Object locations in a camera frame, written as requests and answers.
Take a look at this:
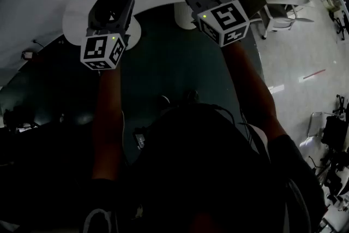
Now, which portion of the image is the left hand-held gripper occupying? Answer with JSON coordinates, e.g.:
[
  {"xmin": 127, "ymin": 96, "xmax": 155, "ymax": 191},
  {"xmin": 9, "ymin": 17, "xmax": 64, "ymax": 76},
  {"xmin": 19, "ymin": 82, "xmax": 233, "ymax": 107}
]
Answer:
[{"xmin": 80, "ymin": 0, "xmax": 136, "ymax": 71}]

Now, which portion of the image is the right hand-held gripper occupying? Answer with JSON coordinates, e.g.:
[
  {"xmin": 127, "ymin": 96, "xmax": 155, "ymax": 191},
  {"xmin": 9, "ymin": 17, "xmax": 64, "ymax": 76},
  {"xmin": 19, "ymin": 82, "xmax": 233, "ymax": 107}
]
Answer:
[{"xmin": 176, "ymin": 0, "xmax": 250, "ymax": 48}]

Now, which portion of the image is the person's right forearm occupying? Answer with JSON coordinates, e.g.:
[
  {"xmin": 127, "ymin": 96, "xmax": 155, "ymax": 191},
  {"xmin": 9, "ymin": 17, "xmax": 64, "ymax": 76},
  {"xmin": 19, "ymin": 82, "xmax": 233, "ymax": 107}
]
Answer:
[{"xmin": 223, "ymin": 40, "xmax": 290, "ymax": 143}]

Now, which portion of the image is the black body cable bundle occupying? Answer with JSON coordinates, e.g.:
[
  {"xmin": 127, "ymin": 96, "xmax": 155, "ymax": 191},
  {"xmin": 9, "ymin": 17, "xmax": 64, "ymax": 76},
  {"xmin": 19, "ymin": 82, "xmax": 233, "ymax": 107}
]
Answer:
[{"xmin": 212, "ymin": 104, "xmax": 263, "ymax": 154}]

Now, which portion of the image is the person's right shoe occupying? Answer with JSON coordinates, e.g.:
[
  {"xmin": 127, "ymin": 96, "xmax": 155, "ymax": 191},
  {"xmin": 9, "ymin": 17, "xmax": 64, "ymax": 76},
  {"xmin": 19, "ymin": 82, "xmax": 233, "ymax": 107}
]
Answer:
[{"xmin": 185, "ymin": 89, "xmax": 200, "ymax": 103}]

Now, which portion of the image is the person's shoe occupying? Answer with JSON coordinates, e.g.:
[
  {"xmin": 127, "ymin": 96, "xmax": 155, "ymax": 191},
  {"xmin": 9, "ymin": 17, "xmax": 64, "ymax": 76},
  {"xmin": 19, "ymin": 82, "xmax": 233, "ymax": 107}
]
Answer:
[
  {"xmin": 185, "ymin": 89, "xmax": 200, "ymax": 103},
  {"xmin": 158, "ymin": 94, "xmax": 171, "ymax": 107}
]

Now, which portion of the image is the clear white chair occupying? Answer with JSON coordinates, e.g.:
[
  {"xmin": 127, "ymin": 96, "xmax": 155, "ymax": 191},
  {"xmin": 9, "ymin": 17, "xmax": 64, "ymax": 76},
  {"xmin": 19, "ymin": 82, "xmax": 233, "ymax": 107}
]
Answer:
[{"xmin": 299, "ymin": 111, "xmax": 327, "ymax": 149}]

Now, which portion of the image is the person's left forearm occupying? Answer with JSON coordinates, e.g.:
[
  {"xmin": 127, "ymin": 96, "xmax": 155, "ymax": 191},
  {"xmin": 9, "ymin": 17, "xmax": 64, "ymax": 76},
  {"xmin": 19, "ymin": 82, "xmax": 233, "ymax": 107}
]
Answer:
[{"xmin": 91, "ymin": 62, "xmax": 127, "ymax": 181}]

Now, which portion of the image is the person's black shirt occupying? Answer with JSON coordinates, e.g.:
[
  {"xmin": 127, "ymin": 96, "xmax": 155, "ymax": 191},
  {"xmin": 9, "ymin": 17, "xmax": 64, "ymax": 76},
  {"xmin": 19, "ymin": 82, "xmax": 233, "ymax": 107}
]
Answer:
[{"xmin": 73, "ymin": 102, "xmax": 328, "ymax": 233}]

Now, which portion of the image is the white office chair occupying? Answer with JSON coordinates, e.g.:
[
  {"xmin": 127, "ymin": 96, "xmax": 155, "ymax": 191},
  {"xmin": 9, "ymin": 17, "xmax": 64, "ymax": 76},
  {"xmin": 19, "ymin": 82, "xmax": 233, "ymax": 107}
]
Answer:
[{"xmin": 258, "ymin": 4, "xmax": 315, "ymax": 40}]

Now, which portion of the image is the black office chair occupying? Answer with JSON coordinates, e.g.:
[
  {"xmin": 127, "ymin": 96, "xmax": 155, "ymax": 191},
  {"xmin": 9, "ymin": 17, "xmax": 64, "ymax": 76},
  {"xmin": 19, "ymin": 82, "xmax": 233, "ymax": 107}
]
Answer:
[
  {"xmin": 321, "ymin": 114, "xmax": 349, "ymax": 151},
  {"xmin": 329, "ymin": 11, "xmax": 349, "ymax": 42}
]

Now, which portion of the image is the person's left shoe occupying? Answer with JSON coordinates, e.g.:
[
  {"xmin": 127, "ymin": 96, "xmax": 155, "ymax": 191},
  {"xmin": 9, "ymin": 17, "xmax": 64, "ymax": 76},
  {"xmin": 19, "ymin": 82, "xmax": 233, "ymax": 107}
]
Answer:
[{"xmin": 158, "ymin": 94, "xmax": 171, "ymax": 107}]

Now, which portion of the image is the small black waist box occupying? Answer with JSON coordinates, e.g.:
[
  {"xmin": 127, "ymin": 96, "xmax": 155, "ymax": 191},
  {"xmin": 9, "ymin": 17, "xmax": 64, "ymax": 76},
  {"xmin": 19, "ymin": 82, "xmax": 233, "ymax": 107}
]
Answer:
[{"xmin": 133, "ymin": 128, "xmax": 148, "ymax": 150}]

